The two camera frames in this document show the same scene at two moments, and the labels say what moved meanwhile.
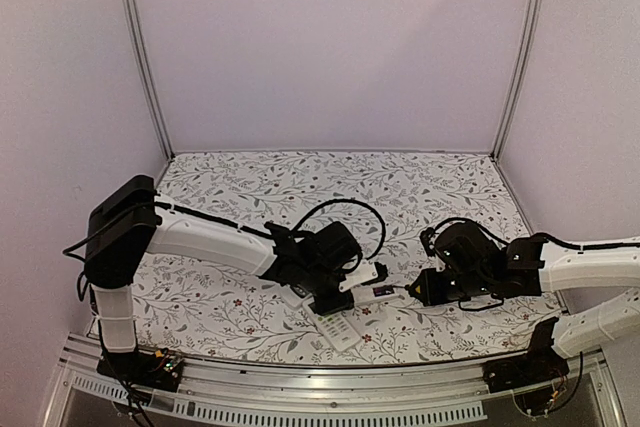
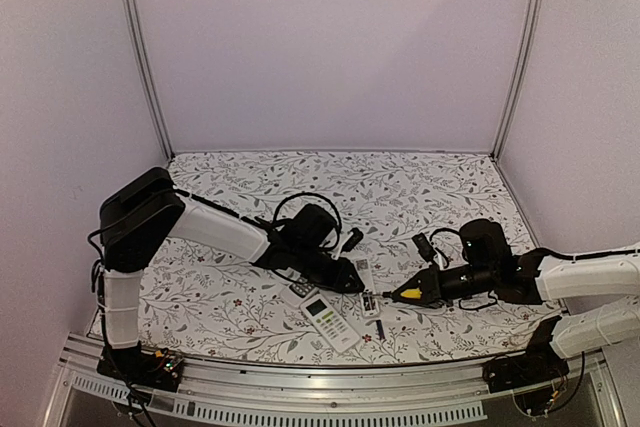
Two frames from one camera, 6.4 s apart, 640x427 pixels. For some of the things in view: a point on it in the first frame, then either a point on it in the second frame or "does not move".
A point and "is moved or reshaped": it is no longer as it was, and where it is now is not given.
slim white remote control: x=375 y=292 is moved or reshaped
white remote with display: x=337 y=327 does not move
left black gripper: x=328 y=308 → x=340 y=278
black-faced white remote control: x=293 y=294 does not move
